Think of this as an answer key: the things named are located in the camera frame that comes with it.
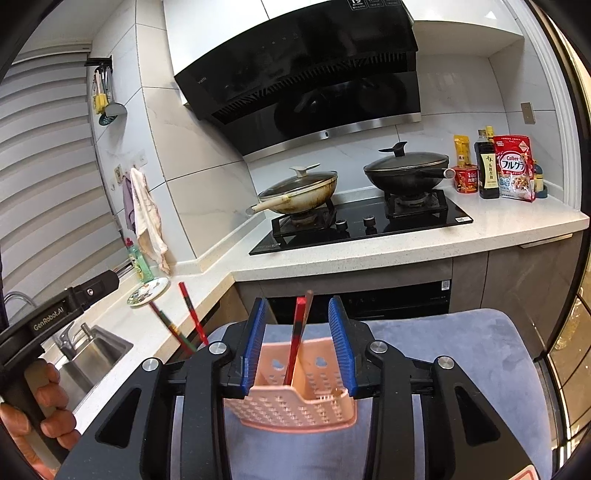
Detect red chopstick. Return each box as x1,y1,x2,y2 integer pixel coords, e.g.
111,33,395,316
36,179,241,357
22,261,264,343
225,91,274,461
178,281,210,346
282,297,308,387

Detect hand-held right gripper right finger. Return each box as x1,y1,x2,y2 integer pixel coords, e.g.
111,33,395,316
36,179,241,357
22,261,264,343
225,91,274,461
328,296,527,480

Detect green chopstick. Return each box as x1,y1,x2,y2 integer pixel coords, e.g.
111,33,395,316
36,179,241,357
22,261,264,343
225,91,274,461
148,301,197,358

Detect brown chopstick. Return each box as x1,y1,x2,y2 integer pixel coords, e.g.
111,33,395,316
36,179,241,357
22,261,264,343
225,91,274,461
295,289,316,348

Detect built-in black oven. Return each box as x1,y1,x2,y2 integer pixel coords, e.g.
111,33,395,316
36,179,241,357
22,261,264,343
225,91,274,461
267,279,451,325

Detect dark soy sauce bottle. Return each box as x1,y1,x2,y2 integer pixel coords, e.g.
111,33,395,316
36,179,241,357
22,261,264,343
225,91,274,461
474,128,502,200

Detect hanging skimmer ladle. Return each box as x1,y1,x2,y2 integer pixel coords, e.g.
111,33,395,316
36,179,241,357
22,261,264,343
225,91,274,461
98,68,128,127

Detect blue-grey fleece blanket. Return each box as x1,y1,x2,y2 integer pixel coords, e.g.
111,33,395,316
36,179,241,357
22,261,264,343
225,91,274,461
202,308,553,480

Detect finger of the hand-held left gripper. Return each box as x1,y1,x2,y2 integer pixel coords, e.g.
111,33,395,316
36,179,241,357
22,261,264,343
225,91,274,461
69,270,120,309

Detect yellow snack packet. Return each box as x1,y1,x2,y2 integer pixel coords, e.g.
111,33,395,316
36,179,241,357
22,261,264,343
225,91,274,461
453,134,478,168

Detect white window blinds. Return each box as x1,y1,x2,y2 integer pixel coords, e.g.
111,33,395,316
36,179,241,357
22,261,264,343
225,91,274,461
0,44,135,298

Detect green dish soap bottle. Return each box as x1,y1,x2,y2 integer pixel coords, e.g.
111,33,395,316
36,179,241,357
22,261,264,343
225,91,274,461
125,237,156,284

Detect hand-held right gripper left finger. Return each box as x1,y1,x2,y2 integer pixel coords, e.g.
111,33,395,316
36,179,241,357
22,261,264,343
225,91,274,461
58,296,268,480

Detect black wok with lid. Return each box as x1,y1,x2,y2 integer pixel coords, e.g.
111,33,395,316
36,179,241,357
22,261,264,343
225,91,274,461
363,140,457,195

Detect red instant noodle cup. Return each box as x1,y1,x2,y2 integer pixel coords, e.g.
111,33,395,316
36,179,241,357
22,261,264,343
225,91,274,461
453,165,481,194

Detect purple hanging cloth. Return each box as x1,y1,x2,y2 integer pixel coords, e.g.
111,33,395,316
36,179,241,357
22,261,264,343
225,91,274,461
122,177,137,234

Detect glass sliding door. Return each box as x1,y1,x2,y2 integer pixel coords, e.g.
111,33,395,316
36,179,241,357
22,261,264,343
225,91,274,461
531,28,591,462

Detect steel kitchen sink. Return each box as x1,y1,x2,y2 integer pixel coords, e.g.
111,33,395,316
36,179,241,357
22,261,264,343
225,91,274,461
44,322,135,412

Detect beige wok with glass lid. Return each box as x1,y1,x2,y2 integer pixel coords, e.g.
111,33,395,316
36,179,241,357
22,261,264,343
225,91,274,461
246,162,339,217

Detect red and white cereal bag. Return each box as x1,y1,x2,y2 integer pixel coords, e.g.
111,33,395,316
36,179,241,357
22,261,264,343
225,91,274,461
492,134,537,203

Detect small green and yellow container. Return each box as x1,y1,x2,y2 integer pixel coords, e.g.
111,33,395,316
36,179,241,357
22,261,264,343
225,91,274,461
533,160,550,199

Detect person's left hand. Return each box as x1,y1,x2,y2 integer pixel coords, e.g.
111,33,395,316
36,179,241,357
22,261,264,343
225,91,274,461
0,359,81,480

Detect pink perforated utensil holder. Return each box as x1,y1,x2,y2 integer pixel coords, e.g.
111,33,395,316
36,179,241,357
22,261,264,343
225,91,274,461
222,335,359,433

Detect black range hood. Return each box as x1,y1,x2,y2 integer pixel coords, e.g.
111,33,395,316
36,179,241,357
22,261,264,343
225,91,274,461
163,0,424,158

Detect chrome kitchen faucet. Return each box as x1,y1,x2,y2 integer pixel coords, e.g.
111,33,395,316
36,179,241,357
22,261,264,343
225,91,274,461
4,291,77,359

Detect white hanging towel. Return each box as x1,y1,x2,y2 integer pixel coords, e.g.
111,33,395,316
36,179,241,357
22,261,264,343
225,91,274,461
130,167,171,276

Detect small patterned plate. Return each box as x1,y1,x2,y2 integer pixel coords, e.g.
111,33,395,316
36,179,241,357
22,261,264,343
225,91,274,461
126,276,171,308

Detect black gas stove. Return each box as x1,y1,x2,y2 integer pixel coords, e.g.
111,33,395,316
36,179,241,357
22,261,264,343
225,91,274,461
248,189,475,256

